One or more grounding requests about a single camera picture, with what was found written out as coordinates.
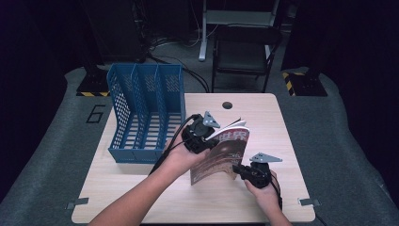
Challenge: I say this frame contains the person's left hand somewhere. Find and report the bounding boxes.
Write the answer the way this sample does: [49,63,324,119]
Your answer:
[162,134,211,175]

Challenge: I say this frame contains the dark cabinet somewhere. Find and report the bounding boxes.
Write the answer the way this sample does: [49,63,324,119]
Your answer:
[83,0,149,64]

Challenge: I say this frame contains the person's right hand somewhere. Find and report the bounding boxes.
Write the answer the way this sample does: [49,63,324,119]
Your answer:
[244,170,282,212]

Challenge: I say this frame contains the white metal desk frame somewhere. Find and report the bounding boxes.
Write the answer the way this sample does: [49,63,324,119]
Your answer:
[198,0,281,62]

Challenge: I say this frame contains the red cover magazine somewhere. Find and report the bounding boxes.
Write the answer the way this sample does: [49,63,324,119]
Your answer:
[189,117,251,186]

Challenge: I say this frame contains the black folding chair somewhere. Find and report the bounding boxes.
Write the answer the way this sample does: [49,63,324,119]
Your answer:
[211,24,283,93]

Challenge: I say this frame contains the black stand base striped tape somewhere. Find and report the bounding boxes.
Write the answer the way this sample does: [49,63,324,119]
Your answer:
[75,65,111,98]
[281,67,328,97]

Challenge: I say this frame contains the grey table bracket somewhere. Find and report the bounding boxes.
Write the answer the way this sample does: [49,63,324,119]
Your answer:
[65,197,90,210]
[297,198,322,207]

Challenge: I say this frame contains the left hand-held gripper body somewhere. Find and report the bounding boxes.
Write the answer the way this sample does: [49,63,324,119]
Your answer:
[181,110,221,154]

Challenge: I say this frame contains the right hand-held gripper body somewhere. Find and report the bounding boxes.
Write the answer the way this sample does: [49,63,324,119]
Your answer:
[240,152,283,189]

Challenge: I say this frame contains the blue plastic file rack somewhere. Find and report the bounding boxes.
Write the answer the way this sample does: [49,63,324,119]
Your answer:
[106,62,186,166]

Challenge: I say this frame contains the black floor cables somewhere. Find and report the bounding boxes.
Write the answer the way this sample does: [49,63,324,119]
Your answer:
[147,36,211,93]

